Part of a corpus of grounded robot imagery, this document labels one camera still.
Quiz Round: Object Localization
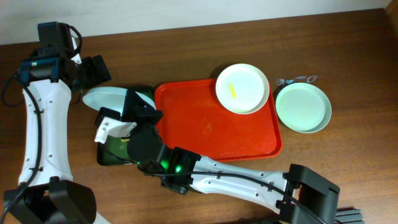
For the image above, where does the pale green plate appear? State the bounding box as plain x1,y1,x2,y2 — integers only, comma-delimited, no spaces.
275,83,332,134

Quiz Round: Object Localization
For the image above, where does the cream white plate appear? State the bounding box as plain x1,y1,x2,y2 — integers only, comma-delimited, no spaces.
215,63,271,114

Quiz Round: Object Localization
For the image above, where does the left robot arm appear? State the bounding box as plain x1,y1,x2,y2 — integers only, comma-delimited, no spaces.
4,22,111,223

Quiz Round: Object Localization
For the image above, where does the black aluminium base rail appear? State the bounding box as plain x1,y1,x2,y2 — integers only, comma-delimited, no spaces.
336,209,364,224

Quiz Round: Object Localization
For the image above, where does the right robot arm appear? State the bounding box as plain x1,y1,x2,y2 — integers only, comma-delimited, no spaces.
83,87,340,223

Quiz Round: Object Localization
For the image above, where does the dark green tray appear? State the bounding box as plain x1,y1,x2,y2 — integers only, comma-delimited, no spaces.
96,86,154,166

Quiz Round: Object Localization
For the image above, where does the light blue plate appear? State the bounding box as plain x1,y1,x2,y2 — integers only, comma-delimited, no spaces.
83,86,156,114

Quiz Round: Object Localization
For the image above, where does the red plastic tray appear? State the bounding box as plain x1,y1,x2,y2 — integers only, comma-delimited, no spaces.
155,79,283,162

